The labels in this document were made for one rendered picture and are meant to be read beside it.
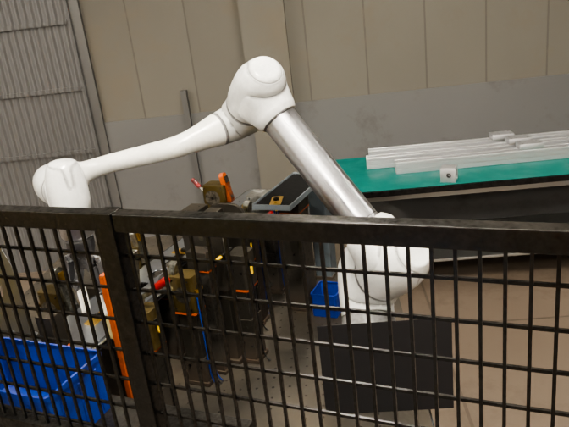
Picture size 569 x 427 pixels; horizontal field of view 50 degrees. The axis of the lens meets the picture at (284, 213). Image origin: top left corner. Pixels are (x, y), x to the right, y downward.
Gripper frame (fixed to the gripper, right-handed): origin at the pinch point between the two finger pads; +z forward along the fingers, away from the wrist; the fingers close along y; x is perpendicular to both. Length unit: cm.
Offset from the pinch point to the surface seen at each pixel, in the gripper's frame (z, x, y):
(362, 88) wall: -11, -294, 4
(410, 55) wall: -30, -305, -28
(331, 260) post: 26, -93, -37
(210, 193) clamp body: 2, -102, 20
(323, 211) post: 5, -92, -36
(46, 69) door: -47, -216, 208
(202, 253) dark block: -7.2, -21.6, -24.0
